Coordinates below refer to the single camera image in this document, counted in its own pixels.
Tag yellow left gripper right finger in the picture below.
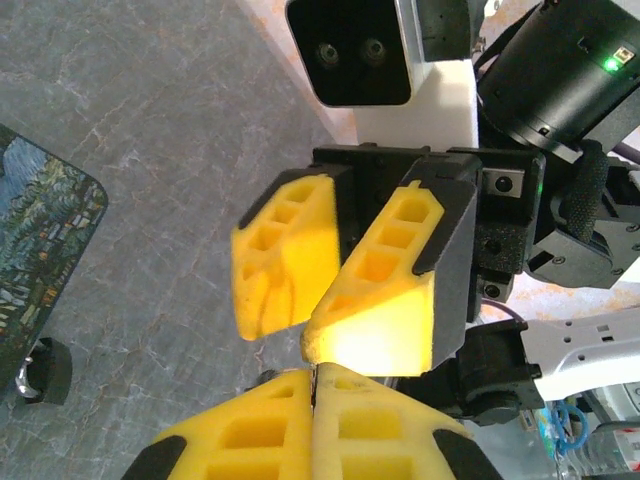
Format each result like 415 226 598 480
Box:
312 361 504 480

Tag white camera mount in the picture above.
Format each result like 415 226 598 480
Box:
351 58 481 150

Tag black mesh cable sleeve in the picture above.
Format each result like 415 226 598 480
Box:
563 138 612 247

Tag white orange patterned sheet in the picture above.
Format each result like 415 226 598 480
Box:
244 0 640 324

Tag starry night painted box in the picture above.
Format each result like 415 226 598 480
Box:
0 123 110 390

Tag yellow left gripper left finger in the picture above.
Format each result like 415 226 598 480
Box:
119 368 316 480

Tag blue scissors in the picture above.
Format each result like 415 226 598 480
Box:
547 402 592 459

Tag black and silver camera box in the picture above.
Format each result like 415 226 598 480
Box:
285 0 427 109

